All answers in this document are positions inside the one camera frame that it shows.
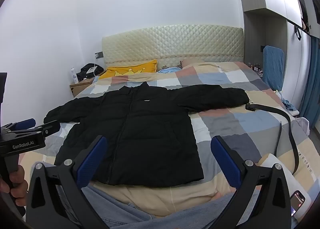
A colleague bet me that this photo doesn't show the light blue cloth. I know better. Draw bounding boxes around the light blue cloth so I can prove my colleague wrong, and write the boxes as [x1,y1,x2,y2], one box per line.
[157,67,182,74]

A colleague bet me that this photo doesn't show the person's left hand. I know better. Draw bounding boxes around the person's left hand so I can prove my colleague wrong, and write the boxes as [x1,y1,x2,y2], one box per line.
[0,164,29,206]

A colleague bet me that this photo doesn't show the cream quilted headboard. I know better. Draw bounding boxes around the cream quilted headboard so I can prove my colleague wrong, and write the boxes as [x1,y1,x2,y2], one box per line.
[101,25,245,72]

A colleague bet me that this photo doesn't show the wooden nightstand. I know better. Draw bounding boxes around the wooden nightstand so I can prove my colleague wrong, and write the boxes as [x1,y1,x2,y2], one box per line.
[69,75,101,98]

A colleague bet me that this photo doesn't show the group of cosmetic bottles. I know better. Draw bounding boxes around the group of cosmetic bottles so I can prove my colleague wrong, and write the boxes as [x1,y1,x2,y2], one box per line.
[246,62,263,72]

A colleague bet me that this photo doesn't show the person's blue jeans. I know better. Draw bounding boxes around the person's blue jeans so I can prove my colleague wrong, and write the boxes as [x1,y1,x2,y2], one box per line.
[81,185,266,229]

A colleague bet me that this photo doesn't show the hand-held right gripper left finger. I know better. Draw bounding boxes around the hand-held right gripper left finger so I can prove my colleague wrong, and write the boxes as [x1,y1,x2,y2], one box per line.
[26,135,110,229]

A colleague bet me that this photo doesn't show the black belt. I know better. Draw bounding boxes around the black belt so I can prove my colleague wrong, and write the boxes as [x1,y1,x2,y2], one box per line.
[245,103,299,175]

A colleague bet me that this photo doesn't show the crumpled blue cloth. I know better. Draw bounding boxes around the crumpled blue cloth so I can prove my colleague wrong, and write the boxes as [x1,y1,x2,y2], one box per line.
[282,99,297,112]

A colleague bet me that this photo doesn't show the black bag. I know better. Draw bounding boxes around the black bag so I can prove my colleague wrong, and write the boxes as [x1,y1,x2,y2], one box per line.
[76,63,104,82]

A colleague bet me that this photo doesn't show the black smartphone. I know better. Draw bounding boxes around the black smartphone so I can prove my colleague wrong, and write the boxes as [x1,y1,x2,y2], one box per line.
[290,190,306,218]

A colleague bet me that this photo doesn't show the blue chair cover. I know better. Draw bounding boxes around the blue chair cover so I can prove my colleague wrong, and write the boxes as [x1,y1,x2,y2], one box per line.
[262,45,285,92]

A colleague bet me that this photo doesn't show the black puffer jacket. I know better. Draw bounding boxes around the black puffer jacket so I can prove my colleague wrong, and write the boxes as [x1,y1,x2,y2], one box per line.
[43,81,250,187]

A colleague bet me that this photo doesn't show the beige pillow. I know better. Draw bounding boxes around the beige pillow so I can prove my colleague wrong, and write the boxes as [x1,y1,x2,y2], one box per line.
[180,59,206,69]

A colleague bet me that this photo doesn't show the white bottle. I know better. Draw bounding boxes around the white bottle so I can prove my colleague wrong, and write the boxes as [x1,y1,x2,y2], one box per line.
[70,66,79,85]

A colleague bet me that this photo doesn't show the blue curtain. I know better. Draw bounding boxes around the blue curtain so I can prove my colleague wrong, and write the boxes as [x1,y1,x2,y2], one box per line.
[298,36,320,130]

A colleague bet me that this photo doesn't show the yellow pillow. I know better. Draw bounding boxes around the yellow pillow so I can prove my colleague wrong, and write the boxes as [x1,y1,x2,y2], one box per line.
[99,59,159,79]

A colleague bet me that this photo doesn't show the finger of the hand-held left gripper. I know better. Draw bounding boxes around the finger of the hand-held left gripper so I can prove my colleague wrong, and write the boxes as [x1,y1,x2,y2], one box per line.
[32,120,61,136]
[2,118,36,130]

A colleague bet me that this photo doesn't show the checkered quilt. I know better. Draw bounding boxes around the checkered quilt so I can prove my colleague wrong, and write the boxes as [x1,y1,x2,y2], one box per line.
[19,61,320,221]

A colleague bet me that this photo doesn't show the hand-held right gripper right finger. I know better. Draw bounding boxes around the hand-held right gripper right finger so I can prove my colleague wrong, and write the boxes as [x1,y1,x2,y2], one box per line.
[210,135,292,229]

